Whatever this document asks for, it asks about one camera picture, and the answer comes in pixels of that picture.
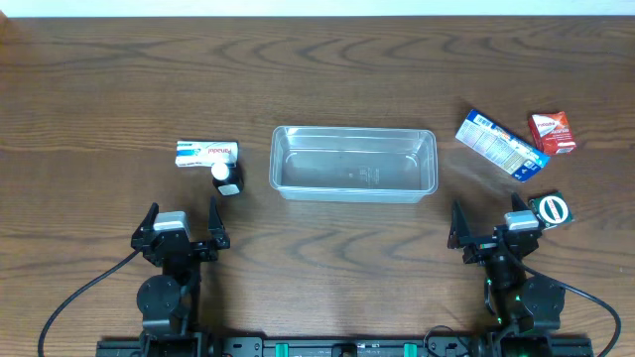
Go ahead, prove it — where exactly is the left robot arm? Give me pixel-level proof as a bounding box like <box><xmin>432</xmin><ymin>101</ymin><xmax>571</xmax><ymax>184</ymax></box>
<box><xmin>131</xmin><ymin>198</ymin><xmax>230</xmax><ymax>357</ymax></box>

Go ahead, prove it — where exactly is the red Panadol box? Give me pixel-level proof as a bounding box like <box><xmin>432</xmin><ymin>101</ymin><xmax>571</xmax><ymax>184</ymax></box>
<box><xmin>528</xmin><ymin>111</ymin><xmax>576</xmax><ymax>156</ymax></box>

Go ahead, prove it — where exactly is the blue Kool Fever box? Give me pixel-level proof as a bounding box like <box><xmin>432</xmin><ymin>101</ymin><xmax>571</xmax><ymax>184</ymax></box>
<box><xmin>455</xmin><ymin>109</ymin><xmax>550</xmax><ymax>182</ymax></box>

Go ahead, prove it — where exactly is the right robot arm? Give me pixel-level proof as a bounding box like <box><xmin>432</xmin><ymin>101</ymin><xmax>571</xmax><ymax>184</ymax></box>
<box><xmin>447</xmin><ymin>193</ymin><xmax>565</xmax><ymax>356</ymax></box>

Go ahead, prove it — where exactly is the green round-logo box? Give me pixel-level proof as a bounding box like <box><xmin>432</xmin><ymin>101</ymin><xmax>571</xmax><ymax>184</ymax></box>
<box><xmin>528</xmin><ymin>191</ymin><xmax>575</xmax><ymax>230</ymax></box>

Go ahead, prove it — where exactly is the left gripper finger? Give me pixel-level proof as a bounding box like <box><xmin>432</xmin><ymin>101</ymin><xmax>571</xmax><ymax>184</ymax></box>
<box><xmin>137</xmin><ymin>202</ymin><xmax>159</xmax><ymax>238</ymax></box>
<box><xmin>207</xmin><ymin>196</ymin><xmax>226</xmax><ymax>242</ymax></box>

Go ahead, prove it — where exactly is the clear plastic container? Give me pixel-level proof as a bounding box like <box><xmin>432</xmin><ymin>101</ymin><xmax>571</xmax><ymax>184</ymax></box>
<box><xmin>269</xmin><ymin>126</ymin><xmax>439</xmax><ymax>203</ymax></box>

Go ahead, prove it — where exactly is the white Panadol box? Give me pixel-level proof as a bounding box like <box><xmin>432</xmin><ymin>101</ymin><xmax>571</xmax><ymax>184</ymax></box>
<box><xmin>175</xmin><ymin>141</ymin><xmax>239</xmax><ymax>168</ymax></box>

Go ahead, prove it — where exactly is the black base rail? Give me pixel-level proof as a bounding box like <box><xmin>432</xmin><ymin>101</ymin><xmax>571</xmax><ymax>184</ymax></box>
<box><xmin>95</xmin><ymin>334</ymin><xmax>594</xmax><ymax>357</ymax></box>

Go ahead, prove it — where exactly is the dark bottle white cap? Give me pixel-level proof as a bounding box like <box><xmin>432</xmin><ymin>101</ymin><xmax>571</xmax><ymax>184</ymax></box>
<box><xmin>210</xmin><ymin>162</ymin><xmax>244</xmax><ymax>196</ymax></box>

